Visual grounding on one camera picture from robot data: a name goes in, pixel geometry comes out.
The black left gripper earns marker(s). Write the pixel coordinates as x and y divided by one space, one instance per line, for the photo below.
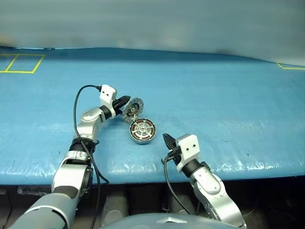
116 110

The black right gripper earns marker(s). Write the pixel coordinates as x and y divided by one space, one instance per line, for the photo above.
175 156

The motor stator with copper windings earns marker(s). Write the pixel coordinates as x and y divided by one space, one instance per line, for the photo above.
140 141

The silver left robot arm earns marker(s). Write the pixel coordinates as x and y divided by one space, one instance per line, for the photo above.
69 171

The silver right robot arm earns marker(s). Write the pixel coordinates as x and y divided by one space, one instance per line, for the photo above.
214 188

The grey rounded shape under table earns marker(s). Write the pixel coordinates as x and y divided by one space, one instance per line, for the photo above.
115 210
182 205

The blue plastic table cover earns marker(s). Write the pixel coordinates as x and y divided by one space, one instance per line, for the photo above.
214 95

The grey robot torso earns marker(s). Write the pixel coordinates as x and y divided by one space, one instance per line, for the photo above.
166 221

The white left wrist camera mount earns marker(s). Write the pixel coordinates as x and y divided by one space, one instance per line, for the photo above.
107 95

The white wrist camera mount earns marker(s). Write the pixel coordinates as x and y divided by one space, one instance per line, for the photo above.
188 149
107 95

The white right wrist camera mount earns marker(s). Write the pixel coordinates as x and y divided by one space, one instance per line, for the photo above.
188 149

